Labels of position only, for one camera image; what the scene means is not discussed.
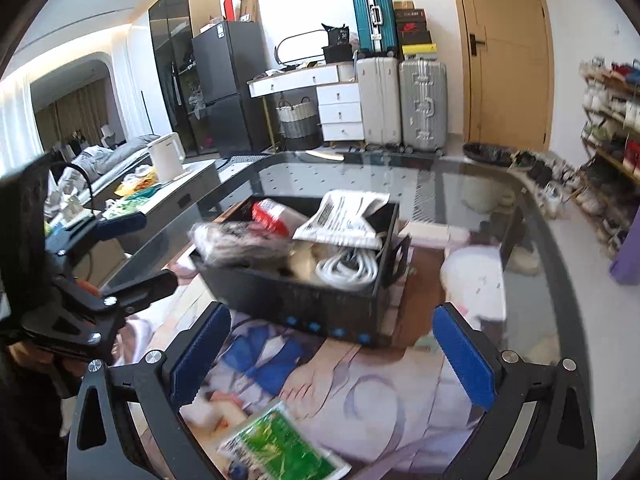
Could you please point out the white chair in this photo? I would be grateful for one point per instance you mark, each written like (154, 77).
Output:
(107, 135)

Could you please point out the black cardboard box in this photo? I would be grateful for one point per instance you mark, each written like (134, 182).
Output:
(300, 305)

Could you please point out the shoe rack with shoes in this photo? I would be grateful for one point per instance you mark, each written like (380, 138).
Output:
(615, 150)

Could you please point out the green and white medicine packet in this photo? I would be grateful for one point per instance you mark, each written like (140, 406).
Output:
(340, 220)
(280, 445)

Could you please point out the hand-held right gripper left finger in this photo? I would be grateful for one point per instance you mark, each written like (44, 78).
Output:
(200, 355)

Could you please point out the black shoe box red logo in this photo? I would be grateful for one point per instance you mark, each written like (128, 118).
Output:
(412, 26)

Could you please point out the teal suitcase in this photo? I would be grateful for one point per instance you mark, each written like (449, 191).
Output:
(375, 20)

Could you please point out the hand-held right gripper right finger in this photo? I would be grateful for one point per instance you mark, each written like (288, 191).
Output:
(465, 360)

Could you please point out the brown shoe box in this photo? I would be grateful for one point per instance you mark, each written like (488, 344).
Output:
(409, 5)

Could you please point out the grey blanket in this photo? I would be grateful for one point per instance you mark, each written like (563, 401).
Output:
(115, 157)

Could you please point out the black glass cabinet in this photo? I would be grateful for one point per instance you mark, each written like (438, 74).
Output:
(167, 70)

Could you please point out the dark grey refrigerator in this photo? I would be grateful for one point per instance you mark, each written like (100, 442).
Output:
(230, 85)

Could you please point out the pile of colourful cloths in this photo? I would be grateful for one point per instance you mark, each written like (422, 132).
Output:
(135, 190)

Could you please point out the black and white logo bag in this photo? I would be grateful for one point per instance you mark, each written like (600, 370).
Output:
(235, 240)

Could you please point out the purple object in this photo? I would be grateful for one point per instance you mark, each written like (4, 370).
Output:
(627, 265)

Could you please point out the white suitcase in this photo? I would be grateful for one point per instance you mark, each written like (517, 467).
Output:
(379, 102)

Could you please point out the white dressing table with drawers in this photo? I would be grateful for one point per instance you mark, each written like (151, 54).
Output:
(340, 110)

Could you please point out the wooden door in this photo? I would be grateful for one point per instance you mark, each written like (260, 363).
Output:
(510, 60)

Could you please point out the woven grey and white basket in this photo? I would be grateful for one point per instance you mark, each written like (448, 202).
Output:
(299, 120)

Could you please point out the brown curtain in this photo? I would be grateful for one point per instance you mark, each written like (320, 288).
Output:
(75, 115)

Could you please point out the silver suitcase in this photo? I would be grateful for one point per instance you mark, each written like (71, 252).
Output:
(424, 105)

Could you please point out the white low cabinet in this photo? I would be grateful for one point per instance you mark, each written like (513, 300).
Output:
(195, 180)

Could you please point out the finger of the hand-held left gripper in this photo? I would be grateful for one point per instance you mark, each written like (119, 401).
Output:
(150, 285)
(125, 222)

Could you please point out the trash bin with black bag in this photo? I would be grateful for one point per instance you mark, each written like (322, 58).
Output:
(487, 160)

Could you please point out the person's left hand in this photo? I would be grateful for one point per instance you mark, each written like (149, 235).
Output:
(86, 287)

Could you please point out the white electric kettle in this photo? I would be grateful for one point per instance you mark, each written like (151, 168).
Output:
(167, 157)

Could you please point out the oval mirror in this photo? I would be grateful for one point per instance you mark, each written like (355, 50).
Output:
(295, 36)

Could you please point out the printed cartoon table mat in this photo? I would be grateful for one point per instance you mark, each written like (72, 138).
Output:
(350, 385)

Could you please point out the row of shoes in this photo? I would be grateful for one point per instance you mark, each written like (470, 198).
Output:
(550, 180)

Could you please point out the red and white packet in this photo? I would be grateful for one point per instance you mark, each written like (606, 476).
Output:
(272, 215)

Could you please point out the yellow and black shoe box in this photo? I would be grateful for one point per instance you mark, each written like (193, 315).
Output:
(419, 50)

